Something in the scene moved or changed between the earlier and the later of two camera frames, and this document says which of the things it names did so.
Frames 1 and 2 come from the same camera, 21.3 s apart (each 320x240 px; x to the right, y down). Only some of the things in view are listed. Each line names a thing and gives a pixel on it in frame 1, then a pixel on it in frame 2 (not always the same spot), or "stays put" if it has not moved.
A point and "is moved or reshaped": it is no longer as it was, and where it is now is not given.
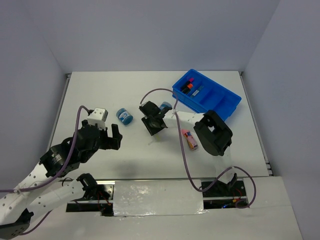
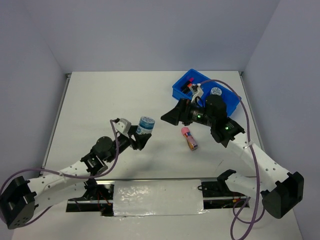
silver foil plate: (148, 198) stays put
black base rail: (216, 194) stays put
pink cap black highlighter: (191, 80) stays put
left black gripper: (113, 142) -> (140, 141)
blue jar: (165, 104) -> (216, 91)
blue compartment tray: (197, 92) stays put
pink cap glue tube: (190, 139) stays put
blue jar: (122, 114) is moved or reshaped
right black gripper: (153, 131) -> (181, 113)
